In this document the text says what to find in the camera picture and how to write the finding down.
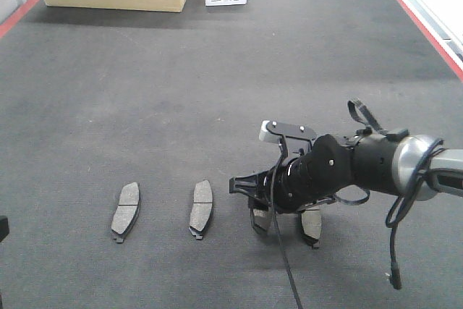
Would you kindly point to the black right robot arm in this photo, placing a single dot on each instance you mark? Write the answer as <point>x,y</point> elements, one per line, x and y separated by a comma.
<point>408,167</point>

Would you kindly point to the dark conveyor belt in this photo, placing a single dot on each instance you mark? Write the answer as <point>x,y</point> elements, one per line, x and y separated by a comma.
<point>92,100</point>

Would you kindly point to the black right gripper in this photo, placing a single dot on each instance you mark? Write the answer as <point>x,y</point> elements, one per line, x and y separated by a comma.
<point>313,176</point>

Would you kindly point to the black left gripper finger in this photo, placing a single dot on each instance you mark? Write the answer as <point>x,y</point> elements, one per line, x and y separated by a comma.
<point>3,227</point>

